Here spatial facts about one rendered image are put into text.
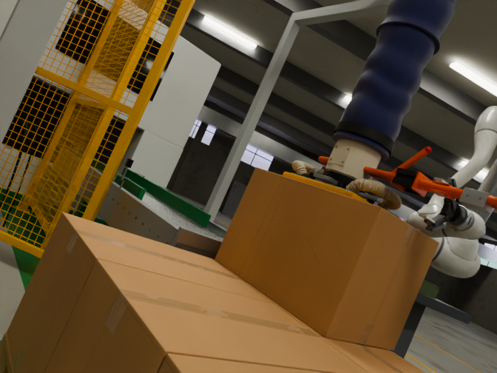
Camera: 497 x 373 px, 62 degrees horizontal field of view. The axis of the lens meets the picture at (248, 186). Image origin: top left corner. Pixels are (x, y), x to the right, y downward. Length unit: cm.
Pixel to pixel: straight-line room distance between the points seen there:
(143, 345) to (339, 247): 70
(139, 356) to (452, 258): 163
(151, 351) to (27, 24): 162
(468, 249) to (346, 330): 97
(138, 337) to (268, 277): 73
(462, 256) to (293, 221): 96
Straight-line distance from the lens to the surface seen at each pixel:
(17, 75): 205
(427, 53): 166
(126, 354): 79
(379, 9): 466
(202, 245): 167
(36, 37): 207
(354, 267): 122
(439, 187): 134
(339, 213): 129
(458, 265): 212
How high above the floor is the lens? 80
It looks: 2 degrees up
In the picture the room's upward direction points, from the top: 24 degrees clockwise
